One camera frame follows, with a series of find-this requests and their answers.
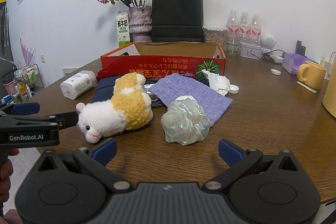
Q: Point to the crumpled white tissue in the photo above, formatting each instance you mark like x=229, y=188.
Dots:
x=219, y=82

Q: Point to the iridescent bath pouf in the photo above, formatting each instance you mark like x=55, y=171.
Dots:
x=185, y=121

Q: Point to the white green milk carton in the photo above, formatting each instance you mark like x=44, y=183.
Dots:
x=122, y=29

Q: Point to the white round speaker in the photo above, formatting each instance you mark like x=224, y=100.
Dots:
x=268, y=40

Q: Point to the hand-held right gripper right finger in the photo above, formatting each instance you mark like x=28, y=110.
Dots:
x=227, y=151

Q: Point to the empty drinking glass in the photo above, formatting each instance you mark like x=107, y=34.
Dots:
x=233, y=49

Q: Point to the white and yellow plush alpaca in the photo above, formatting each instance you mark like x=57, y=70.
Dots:
x=131, y=108

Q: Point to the person's left hand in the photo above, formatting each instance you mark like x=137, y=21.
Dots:
x=6, y=187

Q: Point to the black paper bag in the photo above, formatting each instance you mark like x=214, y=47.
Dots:
x=177, y=13

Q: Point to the purple tissue box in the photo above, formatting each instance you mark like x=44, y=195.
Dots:
x=291, y=61

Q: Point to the clear snack container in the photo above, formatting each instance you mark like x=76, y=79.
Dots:
x=214, y=37

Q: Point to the flat white round lid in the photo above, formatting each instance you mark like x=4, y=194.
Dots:
x=275, y=72

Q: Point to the black upright boxes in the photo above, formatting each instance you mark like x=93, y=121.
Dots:
x=300, y=47

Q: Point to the navy fabric pouch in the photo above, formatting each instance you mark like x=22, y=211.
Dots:
x=105, y=90

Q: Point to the yellow mug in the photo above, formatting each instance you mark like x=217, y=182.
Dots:
x=313, y=74

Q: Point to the purple woven pouch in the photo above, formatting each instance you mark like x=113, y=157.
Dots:
x=183, y=90

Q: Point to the pale printed tin box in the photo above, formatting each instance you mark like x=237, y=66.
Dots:
x=250, y=50

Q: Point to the purple speckled vase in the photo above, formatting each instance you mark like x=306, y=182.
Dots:
x=140, y=21

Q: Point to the small green spray bottle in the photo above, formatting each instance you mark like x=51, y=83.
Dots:
x=323, y=59

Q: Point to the white paper strip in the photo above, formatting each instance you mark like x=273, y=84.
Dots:
x=305, y=86

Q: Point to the pale yellow kettle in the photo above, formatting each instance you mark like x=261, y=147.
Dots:
x=330, y=100

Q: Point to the clear water bottle red label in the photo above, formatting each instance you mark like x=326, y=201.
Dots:
x=245, y=23
x=233, y=21
x=256, y=25

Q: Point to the purple flower wall sticker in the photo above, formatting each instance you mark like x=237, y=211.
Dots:
x=26, y=52

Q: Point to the red rose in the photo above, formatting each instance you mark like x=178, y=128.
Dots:
x=103, y=73

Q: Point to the red cardboard box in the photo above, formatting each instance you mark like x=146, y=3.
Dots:
x=157, y=65

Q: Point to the white wall socket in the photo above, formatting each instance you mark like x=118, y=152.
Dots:
x=42, y=58

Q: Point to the wooden desktop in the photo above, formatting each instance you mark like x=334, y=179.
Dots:
x=262, y=121

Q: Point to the white tissue pack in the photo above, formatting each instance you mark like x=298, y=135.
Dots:
x=76, y=84

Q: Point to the white power strip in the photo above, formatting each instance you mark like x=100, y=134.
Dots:
x=275, y=59

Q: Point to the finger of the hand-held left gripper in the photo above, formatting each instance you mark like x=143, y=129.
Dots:
x=71, y=119
x=26, y=108

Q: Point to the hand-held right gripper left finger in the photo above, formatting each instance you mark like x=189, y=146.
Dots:
x=106, y=150

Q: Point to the white threaded bottle cap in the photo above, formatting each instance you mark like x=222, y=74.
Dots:
x=233, y=89

